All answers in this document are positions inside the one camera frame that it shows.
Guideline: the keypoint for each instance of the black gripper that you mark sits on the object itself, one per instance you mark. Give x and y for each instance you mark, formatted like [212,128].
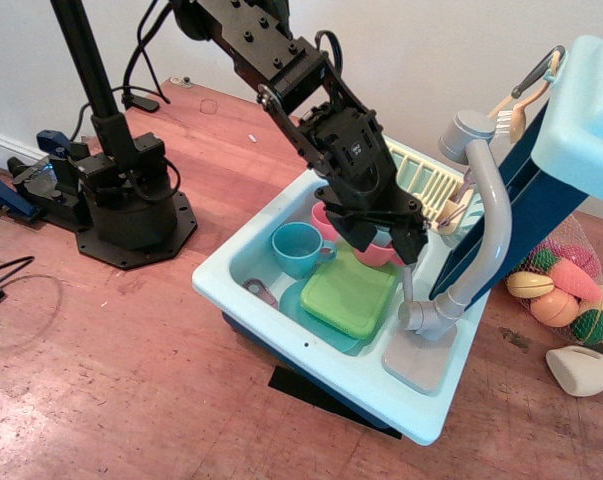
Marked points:
[362,191]

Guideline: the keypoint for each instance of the teal toy mug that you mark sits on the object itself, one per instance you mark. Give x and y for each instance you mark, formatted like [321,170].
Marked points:
[299,248]

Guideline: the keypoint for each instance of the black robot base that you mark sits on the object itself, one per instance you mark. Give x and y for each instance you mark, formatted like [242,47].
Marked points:
[125,219]

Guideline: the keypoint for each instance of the pink toy cup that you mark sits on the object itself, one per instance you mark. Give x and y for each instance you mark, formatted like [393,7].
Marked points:
[320,221]

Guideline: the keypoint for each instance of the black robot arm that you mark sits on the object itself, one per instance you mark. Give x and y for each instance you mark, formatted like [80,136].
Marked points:
[289,75]

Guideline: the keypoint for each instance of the tan toy spoon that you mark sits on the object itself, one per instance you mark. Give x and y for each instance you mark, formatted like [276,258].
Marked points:
[518,119]

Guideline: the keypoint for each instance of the grey toy faucet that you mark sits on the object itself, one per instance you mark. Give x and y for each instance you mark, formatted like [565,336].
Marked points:
[466,140]

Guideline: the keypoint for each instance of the green square toy plate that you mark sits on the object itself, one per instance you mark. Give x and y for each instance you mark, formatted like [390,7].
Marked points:
[349,295]

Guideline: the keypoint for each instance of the blue clamp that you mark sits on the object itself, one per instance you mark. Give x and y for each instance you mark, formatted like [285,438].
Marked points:
[16,203]

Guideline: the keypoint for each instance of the brown toy utensil in sink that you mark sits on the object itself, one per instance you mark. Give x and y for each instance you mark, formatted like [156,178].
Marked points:
[260,290]

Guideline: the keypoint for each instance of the light blue toy shelf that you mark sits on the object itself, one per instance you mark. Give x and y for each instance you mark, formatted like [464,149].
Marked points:
[569,146]

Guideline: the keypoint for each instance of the yellow toy dish rack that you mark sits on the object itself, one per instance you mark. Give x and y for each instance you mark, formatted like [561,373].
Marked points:
[443,192]

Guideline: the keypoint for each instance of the cream toy bottle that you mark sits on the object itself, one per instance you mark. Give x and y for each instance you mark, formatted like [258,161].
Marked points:
[577,370]

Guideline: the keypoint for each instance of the grey faucet lever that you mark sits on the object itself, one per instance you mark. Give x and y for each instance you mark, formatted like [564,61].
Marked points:
[410,312]

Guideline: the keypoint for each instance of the pink toy bowl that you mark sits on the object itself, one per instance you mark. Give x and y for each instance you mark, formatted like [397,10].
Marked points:
[379,252]

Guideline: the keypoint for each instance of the toy dish brush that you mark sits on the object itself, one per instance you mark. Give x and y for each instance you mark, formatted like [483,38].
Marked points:
[502,117]

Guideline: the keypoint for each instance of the mesh bag of toy food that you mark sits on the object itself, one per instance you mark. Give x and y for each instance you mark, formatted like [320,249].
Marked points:
[560,283]

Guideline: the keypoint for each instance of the teal round toy plate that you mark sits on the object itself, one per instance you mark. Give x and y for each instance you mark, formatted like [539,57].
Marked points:
[290,306]

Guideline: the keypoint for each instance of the light blue toy sink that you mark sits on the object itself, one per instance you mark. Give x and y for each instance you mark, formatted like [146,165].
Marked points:
[394,379]

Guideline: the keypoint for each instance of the grey hanging toy utensil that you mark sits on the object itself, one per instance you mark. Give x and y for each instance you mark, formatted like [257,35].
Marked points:
[537,72]

